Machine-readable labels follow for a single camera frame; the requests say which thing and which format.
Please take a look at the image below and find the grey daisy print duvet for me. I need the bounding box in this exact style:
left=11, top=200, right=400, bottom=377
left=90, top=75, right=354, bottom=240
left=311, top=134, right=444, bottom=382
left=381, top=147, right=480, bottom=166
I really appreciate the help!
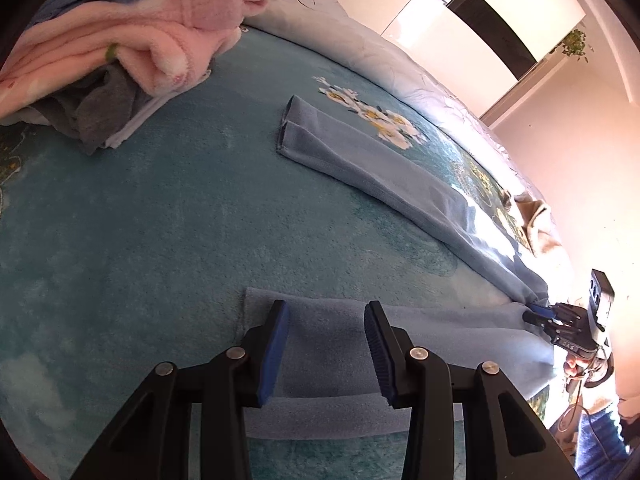
left=245, top=0, right=546, bottom=201

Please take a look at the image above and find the person's blue jeans leg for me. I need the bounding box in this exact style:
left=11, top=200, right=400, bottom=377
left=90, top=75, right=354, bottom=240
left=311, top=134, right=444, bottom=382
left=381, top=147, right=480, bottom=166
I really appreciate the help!
left=575, top=400, right=634, bottom=480

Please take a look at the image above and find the teal floral blanket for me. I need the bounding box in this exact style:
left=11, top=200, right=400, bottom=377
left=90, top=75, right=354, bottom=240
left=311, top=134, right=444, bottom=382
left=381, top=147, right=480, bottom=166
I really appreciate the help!
left=0, top=25, right=576, bottom=480

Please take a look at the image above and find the white fuzzy sweater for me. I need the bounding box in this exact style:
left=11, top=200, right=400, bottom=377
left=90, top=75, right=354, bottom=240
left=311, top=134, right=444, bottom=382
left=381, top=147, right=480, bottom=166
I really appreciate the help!
left=500, top=192, right=564, bottom=258

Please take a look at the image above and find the pink fleece garment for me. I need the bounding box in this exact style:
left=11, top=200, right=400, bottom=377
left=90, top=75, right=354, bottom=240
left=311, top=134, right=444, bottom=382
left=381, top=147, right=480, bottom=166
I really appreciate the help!
left=0, top=0, right=271, bottom=121

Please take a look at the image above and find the white wardrobe with black stripe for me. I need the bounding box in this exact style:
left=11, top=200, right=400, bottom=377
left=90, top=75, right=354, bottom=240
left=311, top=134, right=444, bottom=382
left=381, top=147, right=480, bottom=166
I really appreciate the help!
left=330, top=0, right=587, bottom=122

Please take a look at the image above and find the pale lilac cloth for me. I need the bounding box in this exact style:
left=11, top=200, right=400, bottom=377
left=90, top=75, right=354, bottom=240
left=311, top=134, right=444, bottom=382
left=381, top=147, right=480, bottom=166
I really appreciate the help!
left=105, top=71, right=214, bottom=150

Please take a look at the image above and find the grey garment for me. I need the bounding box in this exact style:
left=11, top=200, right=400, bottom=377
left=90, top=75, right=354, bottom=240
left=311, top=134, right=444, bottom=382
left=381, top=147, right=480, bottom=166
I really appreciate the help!
left=32, top=67, right=153, bottom=156

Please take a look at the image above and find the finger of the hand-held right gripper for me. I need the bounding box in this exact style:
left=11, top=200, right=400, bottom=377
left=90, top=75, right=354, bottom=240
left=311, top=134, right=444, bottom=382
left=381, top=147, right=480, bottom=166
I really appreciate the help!
left=522, top=311, right=584, bottom=340
left=530, top=302, right=584, bottom=319

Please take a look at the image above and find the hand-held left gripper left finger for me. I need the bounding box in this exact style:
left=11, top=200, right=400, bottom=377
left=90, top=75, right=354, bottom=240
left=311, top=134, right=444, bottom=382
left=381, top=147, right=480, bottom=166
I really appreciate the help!
left=70, top=300, right=292, bottom=480

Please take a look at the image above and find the blue sweater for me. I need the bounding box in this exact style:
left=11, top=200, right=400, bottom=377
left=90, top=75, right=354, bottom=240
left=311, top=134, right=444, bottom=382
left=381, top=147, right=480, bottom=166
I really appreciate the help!
left=242, top=95, right=557, bottom=441

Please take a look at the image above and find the green potted plant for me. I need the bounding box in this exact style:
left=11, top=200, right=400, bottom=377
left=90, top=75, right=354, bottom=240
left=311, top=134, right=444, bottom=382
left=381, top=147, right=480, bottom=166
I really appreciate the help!
left=550, top=27, right=597, bottom=63

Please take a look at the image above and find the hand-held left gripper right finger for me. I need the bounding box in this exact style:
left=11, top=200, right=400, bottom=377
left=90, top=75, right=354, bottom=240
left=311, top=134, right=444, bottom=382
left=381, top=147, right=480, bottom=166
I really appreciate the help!
left=363, top=301, right=576, bottom=480

